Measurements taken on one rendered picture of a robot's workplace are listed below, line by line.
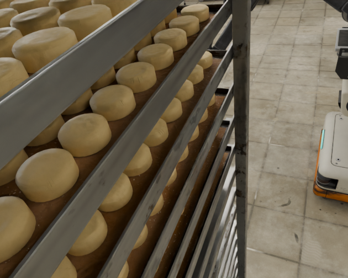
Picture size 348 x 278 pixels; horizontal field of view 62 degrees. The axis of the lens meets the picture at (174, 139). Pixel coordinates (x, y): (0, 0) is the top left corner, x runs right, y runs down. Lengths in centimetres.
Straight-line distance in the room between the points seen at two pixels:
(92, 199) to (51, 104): 9
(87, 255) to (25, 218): 11
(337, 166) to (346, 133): 31
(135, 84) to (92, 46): 15
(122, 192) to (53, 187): 11
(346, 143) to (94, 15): 188
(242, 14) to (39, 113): 47
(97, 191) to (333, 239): 175
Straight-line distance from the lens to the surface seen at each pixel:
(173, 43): 45
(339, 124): 218
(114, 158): 26
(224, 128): 72
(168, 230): 42
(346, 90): 177
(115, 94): 34
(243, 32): 61
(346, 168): 189
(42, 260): 22
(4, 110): 18
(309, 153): 234
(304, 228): 192
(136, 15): 28
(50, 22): 33
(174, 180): 49
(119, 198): 34
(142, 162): 37
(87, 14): 30
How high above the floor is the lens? 158
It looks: 40 degrees down
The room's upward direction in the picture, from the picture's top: 11 degrees counter-clockwise
